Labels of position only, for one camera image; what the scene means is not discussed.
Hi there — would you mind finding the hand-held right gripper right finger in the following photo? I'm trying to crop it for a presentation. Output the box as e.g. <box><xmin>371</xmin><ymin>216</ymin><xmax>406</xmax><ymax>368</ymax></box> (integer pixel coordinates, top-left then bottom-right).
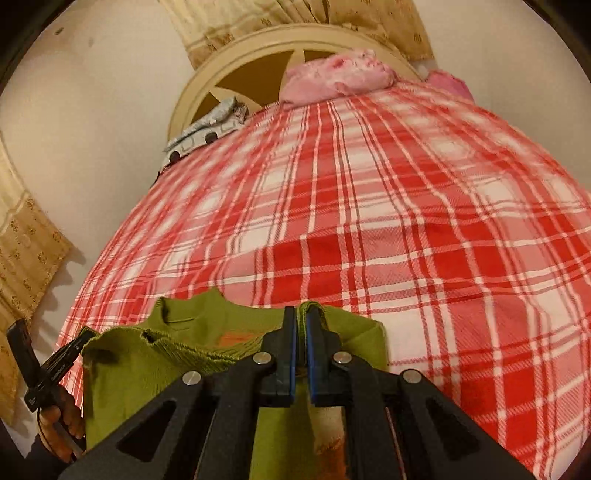
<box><xmin>305</xmin><ymin>310</ymin><xmax>536</xmax><ymax>480</ymax></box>

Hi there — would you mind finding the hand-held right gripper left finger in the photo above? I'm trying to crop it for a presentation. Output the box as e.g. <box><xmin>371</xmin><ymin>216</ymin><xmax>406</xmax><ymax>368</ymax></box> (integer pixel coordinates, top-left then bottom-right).
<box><xmin>58</xmin><ymin>305</ymin><xmax>298</xmax><ymax>480</ymax></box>

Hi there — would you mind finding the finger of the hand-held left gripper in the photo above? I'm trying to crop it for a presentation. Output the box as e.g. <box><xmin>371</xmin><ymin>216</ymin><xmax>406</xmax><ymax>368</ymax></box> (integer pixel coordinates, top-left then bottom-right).
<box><xmin>6</xmin><ymin>320</ymin><xmax>37</xmax><ymax>371</ymax></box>
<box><xmin>44</xmin><ymin>327</ymin><xmax>98</xmax><ymax>384</ymax></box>

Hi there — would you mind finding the green orange striped knit sweater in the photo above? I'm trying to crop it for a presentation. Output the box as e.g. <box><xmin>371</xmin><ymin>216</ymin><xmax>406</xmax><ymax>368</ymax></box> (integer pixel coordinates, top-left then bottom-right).
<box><xmin>81</xmin><ymin>287</ymin><xmax>389</xmax><ymax>480</ymax></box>

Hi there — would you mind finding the person's left forearm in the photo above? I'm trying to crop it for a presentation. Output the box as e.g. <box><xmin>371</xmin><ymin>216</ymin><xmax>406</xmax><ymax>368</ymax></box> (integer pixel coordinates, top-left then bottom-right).
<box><xmin>18</xmin><ymin>434</ymin><xmax>72</xmax><ymax>480</ymax></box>

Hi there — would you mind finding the person's left hand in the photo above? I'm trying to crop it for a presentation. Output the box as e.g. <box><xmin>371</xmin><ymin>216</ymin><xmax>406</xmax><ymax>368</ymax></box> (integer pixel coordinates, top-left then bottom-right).
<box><xmin>37</xmin><ymin>384</ymin><xmax>88</xmax><ymax>462</ymax></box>

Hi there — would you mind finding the beige patterned curtain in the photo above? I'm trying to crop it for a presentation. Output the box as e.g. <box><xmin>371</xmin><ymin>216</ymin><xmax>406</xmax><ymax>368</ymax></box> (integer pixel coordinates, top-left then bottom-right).
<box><xmin>323</xmin><ymin>0</ymin><xmax>435</xmax><ymax>63</ymax></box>
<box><xmin>0</xmin><ymin>134</ymin><xmax>74</xmax><ymax>421</ymax></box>
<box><xmin>159</xmin><ymin>0</ymin><xmax>333</xmax><ymax>71</ymax></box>

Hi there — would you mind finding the red white plaid bed cover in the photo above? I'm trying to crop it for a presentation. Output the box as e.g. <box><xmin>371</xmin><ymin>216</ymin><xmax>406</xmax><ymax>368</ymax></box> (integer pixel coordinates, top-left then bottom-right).
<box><xmin>55</xmin><ymin>78</ymin><xmax>591</xmax><ymax>480</ymax></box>

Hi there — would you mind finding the white grey printed pillow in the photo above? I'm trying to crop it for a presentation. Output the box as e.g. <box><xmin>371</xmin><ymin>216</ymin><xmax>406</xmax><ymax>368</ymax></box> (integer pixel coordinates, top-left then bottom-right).
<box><xmin>161</xmin><ymin>97</ymin><xmax>252</xmax><ymax>167</ymax></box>

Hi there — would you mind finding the pink floral pillow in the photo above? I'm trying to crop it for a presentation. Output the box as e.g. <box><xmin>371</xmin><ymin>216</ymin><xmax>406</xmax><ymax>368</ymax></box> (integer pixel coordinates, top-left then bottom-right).
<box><xmin>279</xmin><ymin>50</ymin><xmax>400</xmax><ymax>106</ymax></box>

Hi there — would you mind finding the cream arched wooden headboard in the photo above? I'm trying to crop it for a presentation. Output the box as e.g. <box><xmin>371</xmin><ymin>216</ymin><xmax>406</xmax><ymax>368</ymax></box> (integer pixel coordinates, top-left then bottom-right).
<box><xmin>167</xmin><ymin>25</ymin><xmax>423</xmax><ymax>141</ymax></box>

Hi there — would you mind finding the pink cloth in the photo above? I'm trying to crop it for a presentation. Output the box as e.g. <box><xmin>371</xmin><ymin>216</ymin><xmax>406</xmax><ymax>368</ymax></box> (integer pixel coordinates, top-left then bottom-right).
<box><xmin>425</xmin><ymin>69</ymin><xmax>476</xmax><ymax>103</ymax></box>

